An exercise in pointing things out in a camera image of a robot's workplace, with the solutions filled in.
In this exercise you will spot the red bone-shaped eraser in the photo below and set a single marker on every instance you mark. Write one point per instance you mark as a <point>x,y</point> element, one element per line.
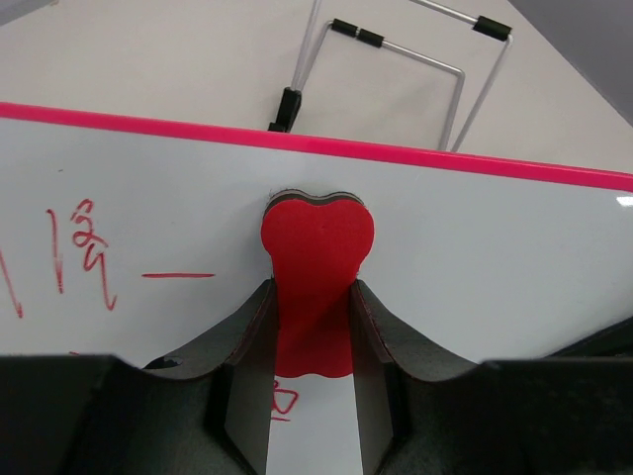
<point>317,245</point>

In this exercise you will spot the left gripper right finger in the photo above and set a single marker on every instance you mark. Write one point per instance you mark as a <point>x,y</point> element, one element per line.
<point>422,409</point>

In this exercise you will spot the wire whiteboard stand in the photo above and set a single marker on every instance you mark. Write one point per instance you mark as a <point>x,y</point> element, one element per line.
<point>292,95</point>

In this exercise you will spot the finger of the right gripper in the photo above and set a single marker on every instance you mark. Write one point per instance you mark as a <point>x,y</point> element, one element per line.
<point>612,341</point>

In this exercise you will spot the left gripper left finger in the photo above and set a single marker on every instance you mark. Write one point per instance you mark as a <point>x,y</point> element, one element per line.
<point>203,408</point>

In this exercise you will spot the pink framed whiteboard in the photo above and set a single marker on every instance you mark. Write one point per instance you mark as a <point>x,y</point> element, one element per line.
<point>131,237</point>

